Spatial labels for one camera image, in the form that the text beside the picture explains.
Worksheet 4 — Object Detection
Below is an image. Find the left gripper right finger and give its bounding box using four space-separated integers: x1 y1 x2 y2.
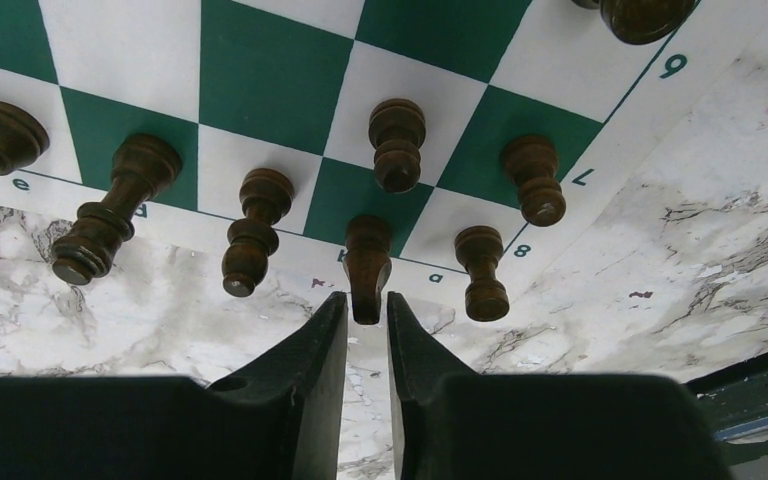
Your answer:
387 292 731 479

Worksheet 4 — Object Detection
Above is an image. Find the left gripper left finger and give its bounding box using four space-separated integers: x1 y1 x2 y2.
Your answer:
0 292 348 479

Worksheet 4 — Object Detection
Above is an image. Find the green white chess board mat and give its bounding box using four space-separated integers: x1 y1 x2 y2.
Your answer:
0 1 768 308

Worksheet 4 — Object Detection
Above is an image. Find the dark knight chess piece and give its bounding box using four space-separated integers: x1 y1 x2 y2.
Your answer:
343 215 392 325

